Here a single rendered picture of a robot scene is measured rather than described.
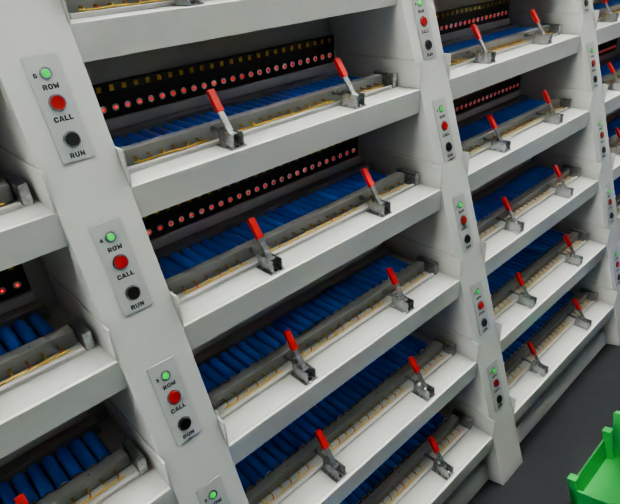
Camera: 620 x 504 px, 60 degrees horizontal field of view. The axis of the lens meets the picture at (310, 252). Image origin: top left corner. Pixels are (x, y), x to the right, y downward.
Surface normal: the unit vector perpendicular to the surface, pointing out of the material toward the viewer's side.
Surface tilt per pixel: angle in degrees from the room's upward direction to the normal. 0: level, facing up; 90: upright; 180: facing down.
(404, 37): 90
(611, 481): 0
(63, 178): 90
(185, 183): 107
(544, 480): 0
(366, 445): 17
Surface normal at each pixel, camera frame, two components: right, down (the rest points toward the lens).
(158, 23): 0.68, 0.32
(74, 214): 0.63, 0.05
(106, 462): -0.07, -0.87
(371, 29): -0.73, 0.38
